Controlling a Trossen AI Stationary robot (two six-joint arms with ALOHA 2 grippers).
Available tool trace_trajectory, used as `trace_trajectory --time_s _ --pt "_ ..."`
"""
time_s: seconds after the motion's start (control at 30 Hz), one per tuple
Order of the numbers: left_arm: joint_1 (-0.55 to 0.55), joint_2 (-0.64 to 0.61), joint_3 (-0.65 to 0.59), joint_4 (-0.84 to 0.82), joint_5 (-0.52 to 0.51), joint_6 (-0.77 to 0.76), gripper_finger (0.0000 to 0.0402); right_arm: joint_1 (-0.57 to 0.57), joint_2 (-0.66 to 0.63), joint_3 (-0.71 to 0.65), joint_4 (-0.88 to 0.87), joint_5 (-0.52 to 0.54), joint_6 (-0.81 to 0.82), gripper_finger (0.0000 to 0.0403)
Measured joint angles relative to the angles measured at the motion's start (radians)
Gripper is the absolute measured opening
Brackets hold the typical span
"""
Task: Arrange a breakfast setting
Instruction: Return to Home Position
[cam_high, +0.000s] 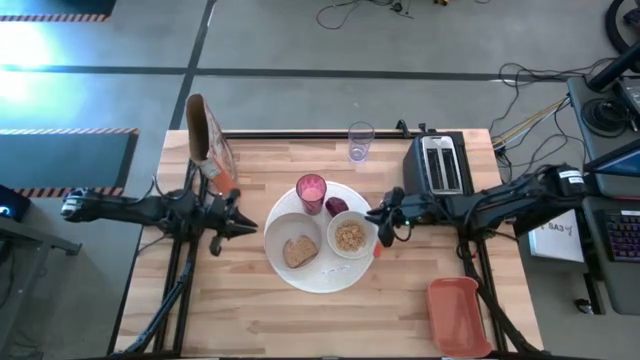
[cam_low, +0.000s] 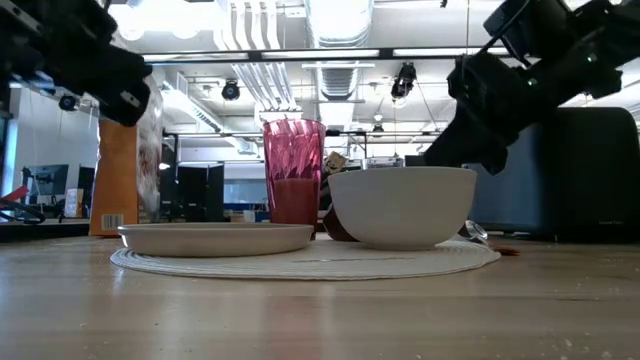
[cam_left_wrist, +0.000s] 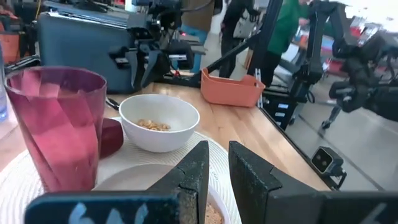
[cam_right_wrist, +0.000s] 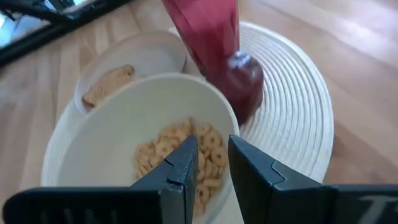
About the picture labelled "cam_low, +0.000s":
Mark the black table edge rail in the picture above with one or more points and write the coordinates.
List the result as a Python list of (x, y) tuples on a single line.
[(50, 230)]

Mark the black computer monitor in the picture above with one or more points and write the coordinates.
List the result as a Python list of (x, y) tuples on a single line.
[(47, 177), (414, 161), (87, 190)]

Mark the white cup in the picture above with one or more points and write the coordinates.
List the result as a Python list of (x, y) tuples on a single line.
[(249, 216)]

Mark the silver ventilation duct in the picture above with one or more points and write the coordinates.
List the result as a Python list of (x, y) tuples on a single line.
[(340, 80)]

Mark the dark grey toaster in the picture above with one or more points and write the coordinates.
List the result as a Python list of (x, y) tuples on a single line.
[(590, 190)]

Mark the white shallow plate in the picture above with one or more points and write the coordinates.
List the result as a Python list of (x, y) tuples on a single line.
[(215, 242)]

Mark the white ceiling pipes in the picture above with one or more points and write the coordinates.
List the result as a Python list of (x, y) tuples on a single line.
[(272, 95)]

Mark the black ceiling spotlight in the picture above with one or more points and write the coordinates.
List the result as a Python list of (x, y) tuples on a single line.
[(230, 91), (68, 103), (404, 80)]

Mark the white round woven placemat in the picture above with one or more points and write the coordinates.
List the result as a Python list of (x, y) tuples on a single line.
[(320, 267)]

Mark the white ceramic bowl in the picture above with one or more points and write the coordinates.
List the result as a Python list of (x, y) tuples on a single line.
[(402, 210)]

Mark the red bar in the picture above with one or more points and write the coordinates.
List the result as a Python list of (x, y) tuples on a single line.
[(15, 194)]

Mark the black office partition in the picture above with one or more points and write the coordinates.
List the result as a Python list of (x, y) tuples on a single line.
[(202, 192)]

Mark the tan printed tag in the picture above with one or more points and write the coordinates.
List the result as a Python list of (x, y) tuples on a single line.
[(336, 162)]

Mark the orange cereal box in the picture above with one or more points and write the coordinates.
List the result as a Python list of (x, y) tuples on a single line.
[(115, 190)]

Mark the dark red apple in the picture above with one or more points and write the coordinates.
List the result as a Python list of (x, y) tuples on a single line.
[(336, 227)]

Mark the black overhead frame bar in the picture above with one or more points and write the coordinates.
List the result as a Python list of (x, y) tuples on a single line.
[(320, 55)]

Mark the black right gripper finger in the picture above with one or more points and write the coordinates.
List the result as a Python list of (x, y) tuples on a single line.
[(496, 159), (460, 145)]

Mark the black curved bar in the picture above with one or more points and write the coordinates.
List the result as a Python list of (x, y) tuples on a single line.
[(25, 210)]

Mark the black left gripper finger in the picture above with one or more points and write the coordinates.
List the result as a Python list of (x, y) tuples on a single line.
[(115, 85)]

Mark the pink faceted tumbler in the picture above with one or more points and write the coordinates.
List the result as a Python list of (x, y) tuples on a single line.
[(295, 165)]

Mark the black metal rack frame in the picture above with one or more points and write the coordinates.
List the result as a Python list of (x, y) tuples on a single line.
[(350, 133)]

